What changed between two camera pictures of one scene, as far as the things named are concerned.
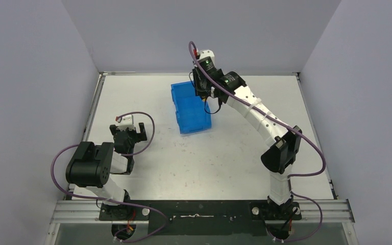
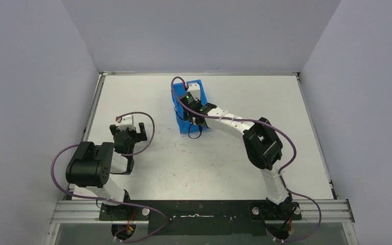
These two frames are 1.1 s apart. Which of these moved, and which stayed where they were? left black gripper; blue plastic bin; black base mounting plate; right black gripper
Moved: right black gripper
Stayed: blue plastic bin; left black gripper; black base mounting plate
